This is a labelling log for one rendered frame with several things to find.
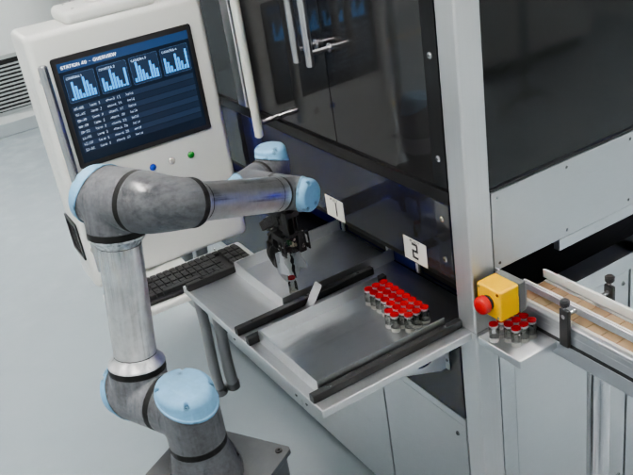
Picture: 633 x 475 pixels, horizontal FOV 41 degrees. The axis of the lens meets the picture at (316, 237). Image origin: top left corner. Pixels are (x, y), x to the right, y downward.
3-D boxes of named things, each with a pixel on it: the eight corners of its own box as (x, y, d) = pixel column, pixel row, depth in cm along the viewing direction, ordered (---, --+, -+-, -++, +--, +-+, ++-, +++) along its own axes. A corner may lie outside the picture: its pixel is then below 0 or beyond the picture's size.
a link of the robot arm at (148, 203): (162, 178, 143) (325, 168, 182) (117, 171, 149) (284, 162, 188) (159, 245, 145) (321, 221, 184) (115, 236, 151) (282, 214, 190)
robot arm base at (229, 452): (217, 509, 164) (206, 470, 159) (155, 490, 171) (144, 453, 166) (257, 457, 175) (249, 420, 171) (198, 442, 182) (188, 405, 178)
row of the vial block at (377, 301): (371, 301, 206) (369, 285, 204) (416, 331, 192) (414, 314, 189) (364, 303, 205) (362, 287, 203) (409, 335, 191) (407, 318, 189)
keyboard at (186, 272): (237, 247, 258) (235, 240, 257) (257, 263, 247) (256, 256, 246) (113, 295, 243) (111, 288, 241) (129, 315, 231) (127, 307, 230)
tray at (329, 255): (339, 229, 243) (338, 218, 241) (394, 260, 222) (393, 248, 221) (235, 272, 228) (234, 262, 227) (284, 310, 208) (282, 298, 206)
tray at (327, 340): (378, 287, 211) (376, 275, 209) (445, 330, 191) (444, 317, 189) (260, 342, 197) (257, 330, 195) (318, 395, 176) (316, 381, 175)
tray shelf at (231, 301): (331, 229, 247) (330, 224, 247) (497, 325, 193) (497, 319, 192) (183, 291, 227) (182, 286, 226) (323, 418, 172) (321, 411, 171)
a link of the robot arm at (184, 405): (200, 465, 161) (185, 409, 155) (150, 444, 169) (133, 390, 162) (238, 427, 169) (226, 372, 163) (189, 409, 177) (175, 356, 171)
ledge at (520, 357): (524, 319, 193) (524, 312, 193) (567, 342, 183) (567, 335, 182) (478, 343, 188) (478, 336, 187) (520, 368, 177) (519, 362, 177)
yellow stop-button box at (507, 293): (502, 297, 185) (501, 269, 182) (526, 309, 179) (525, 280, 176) (476, 310, 182) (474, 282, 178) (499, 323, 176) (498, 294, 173)
